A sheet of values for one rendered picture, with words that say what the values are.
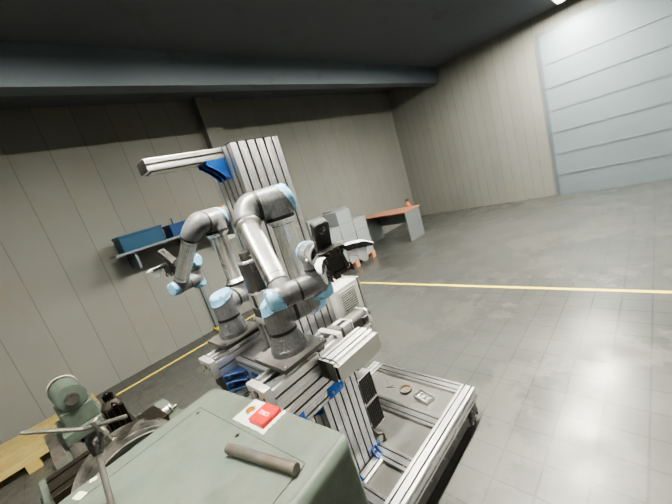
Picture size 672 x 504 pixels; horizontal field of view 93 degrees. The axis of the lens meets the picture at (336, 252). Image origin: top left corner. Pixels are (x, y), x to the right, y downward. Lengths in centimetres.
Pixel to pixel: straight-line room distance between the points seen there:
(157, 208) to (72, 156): 115
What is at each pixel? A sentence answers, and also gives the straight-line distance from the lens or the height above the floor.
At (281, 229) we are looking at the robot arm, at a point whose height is 164.
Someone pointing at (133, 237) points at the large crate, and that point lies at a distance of 485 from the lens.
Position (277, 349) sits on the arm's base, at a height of 120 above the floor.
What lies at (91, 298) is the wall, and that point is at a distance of 536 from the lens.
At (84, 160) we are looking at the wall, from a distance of 554.
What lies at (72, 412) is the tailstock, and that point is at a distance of 234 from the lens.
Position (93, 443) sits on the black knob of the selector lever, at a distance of 92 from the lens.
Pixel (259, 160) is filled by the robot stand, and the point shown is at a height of 193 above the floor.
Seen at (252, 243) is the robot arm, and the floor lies 164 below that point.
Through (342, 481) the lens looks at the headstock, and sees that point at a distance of 77.
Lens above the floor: 176
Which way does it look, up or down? 12 degrees down
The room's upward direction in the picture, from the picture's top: 17 degrees counter-clockwise
